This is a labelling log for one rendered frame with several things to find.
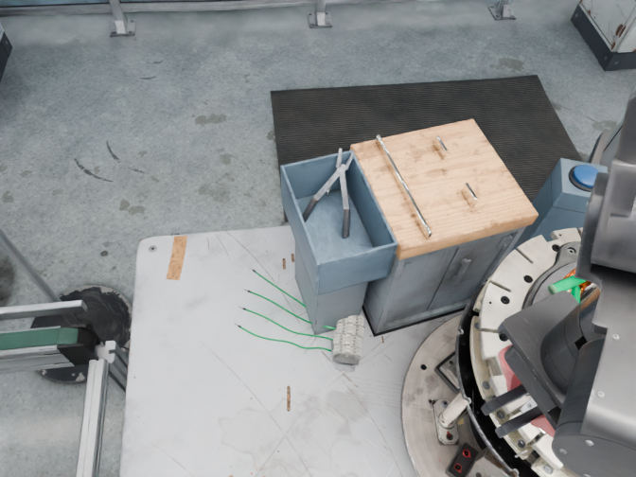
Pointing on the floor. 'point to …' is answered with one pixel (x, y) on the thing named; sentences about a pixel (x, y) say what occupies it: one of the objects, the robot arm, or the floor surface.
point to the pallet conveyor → (78, 352)
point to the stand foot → (101, 320)
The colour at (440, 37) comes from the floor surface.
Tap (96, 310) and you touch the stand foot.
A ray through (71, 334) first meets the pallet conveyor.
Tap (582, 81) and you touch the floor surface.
